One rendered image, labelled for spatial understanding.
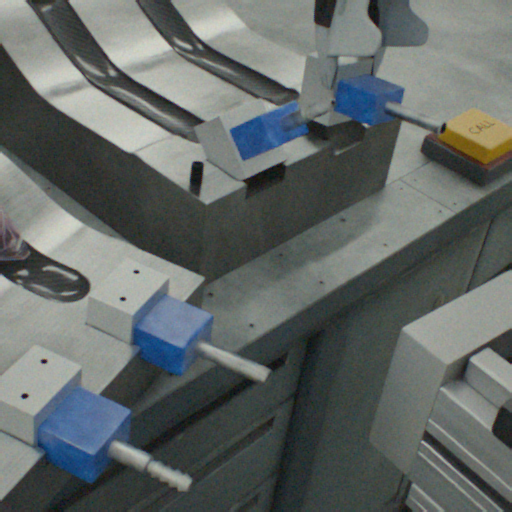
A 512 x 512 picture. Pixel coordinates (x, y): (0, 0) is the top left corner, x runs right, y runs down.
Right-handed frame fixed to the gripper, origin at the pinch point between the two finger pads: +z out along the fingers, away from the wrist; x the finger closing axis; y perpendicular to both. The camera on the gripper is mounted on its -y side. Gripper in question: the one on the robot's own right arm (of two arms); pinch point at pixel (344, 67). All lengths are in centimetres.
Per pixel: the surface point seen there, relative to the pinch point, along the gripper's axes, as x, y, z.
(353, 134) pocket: 3.1, 0.1, 6.7
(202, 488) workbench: -8.2, -2.8, 43.9
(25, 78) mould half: -17.6, -21.1, 4.9
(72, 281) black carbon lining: -27.6, -1.6, 13.1
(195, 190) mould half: -16.8, -0.3, 7.8
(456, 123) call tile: 19.9, 1.0, 8.3
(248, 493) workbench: 1, -4, 50
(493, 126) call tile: 22.8, 3.7, 8.3
